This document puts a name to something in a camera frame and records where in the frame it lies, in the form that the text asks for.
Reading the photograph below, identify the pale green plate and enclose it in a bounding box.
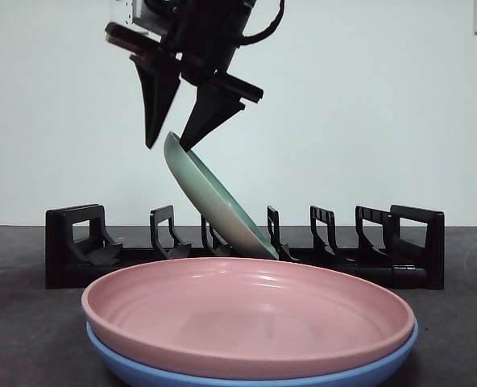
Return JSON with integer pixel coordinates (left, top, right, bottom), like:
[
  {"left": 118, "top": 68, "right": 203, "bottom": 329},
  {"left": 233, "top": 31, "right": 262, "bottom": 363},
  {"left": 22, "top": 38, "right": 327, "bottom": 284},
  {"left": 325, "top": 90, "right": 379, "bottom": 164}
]
[{"left": 164, "top": 131, "right": 280, "bottom": 261}]

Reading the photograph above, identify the pink plate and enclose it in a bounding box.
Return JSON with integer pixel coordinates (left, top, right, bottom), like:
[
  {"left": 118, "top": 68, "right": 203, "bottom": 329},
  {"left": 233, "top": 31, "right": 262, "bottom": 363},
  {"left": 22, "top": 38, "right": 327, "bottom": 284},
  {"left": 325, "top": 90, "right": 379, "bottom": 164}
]
[{"left": 81, "top": 257, "right": 416, "bottom": 370}]

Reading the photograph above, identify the blue plate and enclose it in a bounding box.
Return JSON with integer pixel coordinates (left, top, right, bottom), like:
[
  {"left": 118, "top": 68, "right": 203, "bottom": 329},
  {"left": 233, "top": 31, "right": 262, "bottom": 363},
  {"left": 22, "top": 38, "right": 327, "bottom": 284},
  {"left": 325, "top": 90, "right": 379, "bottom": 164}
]
[{"left": 85, "top": 320, "right": 419, "bottom": 387}]

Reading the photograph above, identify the black plate rack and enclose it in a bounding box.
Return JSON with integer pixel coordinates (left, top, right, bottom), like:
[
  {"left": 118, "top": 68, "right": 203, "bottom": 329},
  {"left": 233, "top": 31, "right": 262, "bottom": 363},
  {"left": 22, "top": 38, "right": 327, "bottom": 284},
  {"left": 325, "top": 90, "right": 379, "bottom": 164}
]
[{"left": 44, "top": 203, "right": 446, "bottom": 290}]

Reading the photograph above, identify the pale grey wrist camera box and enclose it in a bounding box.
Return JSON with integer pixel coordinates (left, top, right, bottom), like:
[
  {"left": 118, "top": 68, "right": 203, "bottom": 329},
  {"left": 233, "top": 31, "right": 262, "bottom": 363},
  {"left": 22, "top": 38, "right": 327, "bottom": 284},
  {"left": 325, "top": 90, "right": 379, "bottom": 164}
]
[{"left": 127, "top": 0, "right": 172, "bottom": 36}]

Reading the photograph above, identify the black cable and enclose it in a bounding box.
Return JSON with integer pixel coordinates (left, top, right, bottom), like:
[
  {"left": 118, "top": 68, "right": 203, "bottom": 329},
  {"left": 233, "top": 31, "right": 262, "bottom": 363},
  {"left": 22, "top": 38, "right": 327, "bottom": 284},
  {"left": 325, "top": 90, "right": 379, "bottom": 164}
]
[{"left": 238, "top": 0, "right": 286, "bottom": 46}]

